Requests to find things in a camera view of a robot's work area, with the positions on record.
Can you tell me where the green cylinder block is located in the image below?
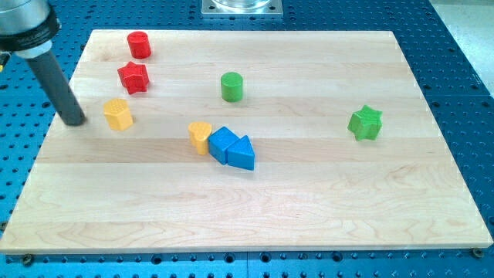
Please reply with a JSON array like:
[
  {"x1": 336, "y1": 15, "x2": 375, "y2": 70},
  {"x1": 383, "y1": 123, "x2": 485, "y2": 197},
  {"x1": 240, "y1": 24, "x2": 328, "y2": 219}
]
[{"x1": 220, "y1": 72, "x2": 243, "y2": 102}]

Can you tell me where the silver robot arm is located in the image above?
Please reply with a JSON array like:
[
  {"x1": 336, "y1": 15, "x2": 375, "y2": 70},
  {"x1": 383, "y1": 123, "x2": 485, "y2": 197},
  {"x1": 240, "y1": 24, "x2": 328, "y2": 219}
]
[{"x1": 1, "y1": 0, "x2": 60, "y2": 59}]

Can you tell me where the light wooden board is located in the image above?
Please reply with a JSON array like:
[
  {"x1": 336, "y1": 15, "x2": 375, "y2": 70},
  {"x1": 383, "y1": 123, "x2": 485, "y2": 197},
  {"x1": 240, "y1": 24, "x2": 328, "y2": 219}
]
[{"x1": 1, "y1": 29, "x2": 492, "y2": 254}]

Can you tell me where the board stop screw left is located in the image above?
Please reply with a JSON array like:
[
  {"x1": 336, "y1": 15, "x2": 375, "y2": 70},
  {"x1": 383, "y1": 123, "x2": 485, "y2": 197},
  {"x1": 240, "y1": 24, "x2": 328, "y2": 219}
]
[{"x1": 19, "y1": 254, "x2": 34, "y2": 267}]

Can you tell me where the board stop screw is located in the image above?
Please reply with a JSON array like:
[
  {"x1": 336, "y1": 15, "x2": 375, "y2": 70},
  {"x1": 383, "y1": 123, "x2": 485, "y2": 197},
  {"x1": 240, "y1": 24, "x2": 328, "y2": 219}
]
[
  {"x1": 471, "y1": 248, "x2": 484, "y2": 259},
  {"x1": 19, "y1": 254, "x2": 34, "y2": 267}
]

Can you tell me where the board stop screw right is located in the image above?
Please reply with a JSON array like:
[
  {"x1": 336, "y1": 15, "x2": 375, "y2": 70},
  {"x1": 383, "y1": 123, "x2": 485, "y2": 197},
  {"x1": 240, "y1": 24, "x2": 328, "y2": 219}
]
[{"x1": 471, "y1": 248, "x2": 484, "y2": 259}]

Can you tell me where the blue triangle block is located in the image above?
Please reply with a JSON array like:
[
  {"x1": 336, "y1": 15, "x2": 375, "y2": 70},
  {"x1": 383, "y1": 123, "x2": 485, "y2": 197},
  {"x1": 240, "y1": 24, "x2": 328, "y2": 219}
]
[{"x1": 226, "y1": 135, "x2": 255, "y2": 171}]

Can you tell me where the blue cube block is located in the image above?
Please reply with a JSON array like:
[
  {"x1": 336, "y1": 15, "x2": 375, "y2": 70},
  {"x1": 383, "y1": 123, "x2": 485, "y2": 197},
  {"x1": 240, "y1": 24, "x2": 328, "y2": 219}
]
[{"x1": 208, "y1": 127, "x2": 239, "y2": 164}]

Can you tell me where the yellow heart block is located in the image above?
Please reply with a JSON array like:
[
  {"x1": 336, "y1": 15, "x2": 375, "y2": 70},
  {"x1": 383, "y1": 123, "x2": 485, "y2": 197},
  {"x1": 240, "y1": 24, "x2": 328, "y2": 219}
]
[{"x1": 188, "y1": 121, "x2": 212, "y2": 155}]

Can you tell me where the green star block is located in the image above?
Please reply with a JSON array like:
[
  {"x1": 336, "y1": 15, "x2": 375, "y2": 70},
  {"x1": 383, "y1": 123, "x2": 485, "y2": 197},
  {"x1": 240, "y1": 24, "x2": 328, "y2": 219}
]
[{"x1": 347, "y1": 105, "x2": 383, "y2": 141}]

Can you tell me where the red star block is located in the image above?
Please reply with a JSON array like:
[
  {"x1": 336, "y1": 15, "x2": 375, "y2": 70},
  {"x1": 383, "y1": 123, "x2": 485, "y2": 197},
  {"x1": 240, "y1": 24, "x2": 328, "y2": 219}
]
[{"x1": 117, "y1": 61, "x2": 150, "y2": 95}]

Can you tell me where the yellow hexagon block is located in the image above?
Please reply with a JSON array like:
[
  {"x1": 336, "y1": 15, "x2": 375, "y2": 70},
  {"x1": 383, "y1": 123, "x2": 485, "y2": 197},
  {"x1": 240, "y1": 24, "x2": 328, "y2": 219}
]
[{"x1": 103, "y1": 98, "x2": 134, "y2": 131}]

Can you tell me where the red cylinder block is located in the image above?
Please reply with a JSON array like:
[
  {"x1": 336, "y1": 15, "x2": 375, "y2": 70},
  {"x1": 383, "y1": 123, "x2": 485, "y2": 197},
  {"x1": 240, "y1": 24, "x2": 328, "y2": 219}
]
[{"x1": 127, "y1": 31, "x2": 152, "y2": 59}]

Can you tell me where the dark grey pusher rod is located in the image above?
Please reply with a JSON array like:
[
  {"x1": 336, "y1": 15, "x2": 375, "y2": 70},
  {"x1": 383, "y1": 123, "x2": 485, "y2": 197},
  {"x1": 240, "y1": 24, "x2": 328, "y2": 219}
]
[{"x1": 26, "y1": 50, "x2": 85, "y2": 126}]

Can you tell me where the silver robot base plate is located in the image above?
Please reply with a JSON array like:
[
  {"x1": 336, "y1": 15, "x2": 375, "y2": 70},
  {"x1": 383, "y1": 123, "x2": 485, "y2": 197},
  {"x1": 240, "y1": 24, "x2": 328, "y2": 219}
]
[{"x1": 201, "y1": 0, "x2": 283, "y2": 18}]

